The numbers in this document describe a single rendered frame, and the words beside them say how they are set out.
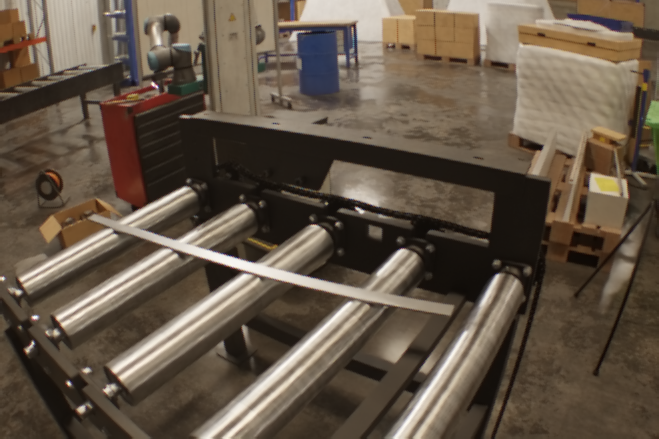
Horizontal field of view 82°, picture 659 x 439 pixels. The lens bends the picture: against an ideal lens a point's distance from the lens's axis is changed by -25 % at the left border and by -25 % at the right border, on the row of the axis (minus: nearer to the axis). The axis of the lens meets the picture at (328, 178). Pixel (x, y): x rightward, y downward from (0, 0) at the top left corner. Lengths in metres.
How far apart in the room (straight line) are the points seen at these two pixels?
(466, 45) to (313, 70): 3.68
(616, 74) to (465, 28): 5.57
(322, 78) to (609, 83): 4.15
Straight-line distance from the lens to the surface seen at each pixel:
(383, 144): 1.33
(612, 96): 4.34
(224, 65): 2.76
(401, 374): 1.14
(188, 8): 5.93
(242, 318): 1.21
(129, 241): 1.66
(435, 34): 9.62
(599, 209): 2.95
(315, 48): 6.78
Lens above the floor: 1.61
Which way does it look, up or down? 23 degrees down
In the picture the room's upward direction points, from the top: 3 degrees counter-clockwise
